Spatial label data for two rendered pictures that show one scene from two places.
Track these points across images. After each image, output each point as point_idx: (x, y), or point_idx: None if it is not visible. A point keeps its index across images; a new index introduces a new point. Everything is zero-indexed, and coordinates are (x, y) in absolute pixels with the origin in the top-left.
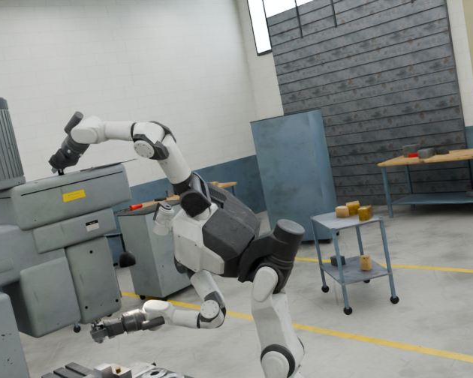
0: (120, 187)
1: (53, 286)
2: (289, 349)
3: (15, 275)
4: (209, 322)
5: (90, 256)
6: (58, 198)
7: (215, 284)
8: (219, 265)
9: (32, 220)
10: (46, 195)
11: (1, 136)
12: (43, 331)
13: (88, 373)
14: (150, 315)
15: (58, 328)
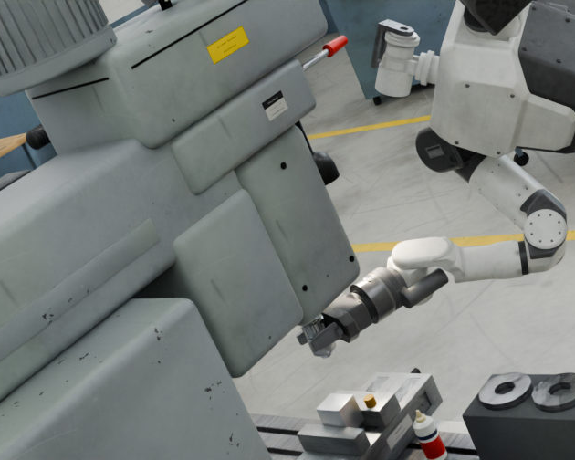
0: (305, 6)
1: (241, 258)
2: None
3: (166, 255)
4: (549, 256)
5: (284, 175)
6: (201, 57)
7: (531, 176)
8: (567, 130)
9: (169, 121)
10: (179, 56)
11: None
12: (248, 361)
13: (265, 422)
14: (414, 273)
15: (272, 347)
